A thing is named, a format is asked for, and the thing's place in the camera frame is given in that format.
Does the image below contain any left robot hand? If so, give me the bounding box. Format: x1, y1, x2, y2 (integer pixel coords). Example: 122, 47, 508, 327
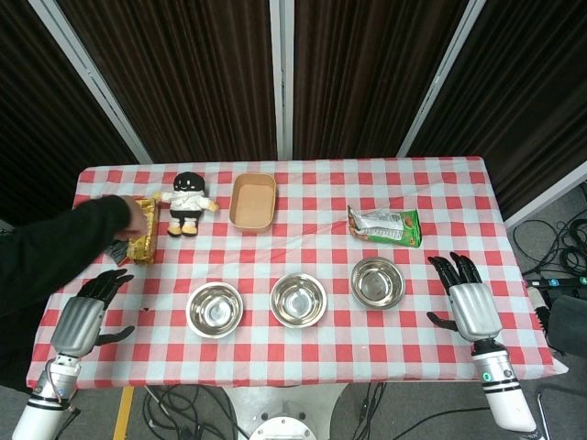
50, 269, 137, 358

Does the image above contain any person's bare hand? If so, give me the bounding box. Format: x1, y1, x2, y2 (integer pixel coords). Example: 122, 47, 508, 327
119, 197, 149, 240

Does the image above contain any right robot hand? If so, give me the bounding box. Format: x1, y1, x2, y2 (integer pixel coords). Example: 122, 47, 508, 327
426, 251, 504, 344

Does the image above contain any gold snack packet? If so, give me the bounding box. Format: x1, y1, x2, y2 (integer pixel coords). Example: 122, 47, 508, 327
126, 197, 161, 266

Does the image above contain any steel bowl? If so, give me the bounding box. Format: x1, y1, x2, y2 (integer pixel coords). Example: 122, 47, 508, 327
269, 272, 328, 329
185, 281, 244, 340
350, 256, 407, 310

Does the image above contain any person's forearm black sleeve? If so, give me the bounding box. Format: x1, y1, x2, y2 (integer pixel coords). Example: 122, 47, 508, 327
0, 195, 134, 393

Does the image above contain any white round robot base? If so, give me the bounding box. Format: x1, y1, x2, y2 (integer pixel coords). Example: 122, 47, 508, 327
250, 414, 315, 440

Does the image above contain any dark grey sock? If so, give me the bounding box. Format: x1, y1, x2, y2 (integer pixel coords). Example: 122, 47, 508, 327
104, 238, 132, 268

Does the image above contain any plush doll black hair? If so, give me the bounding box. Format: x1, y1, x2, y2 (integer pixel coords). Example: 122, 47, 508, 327
153, 171, 220, 238

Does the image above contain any black power strip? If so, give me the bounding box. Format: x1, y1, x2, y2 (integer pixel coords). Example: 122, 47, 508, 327
522, 274, 587, 290

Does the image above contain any black seat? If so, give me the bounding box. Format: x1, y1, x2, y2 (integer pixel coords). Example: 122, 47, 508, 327
548, 295, 587, 357

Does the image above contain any green snack packet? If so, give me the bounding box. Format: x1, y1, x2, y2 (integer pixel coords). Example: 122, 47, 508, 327
347, 204, 422, 249

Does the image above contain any brown paper food box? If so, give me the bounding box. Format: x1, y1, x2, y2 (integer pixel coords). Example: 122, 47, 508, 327
228, 172, 278, 234

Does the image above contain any dark brown partition panel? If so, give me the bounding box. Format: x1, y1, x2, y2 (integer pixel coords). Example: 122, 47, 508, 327
54, 0, 278, 164
407, 0, 587, 221
0, 0, 141, 228
293, 0, 471, 160

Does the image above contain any red white checkered tablecloth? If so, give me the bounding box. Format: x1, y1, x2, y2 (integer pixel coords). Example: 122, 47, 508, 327
26, 155, 570, 390

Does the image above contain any black cable bundle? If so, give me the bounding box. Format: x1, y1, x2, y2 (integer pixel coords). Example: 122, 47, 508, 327
511, 181, 587, 279
355, 382, 386, 440
141, 383, 251, 440

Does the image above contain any white partition frame post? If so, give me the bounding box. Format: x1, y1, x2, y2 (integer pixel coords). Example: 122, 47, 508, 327
503, 159, 587, 230
28, 0, 152, 164
269, 0, 294, 160
397, 0, 487, 158

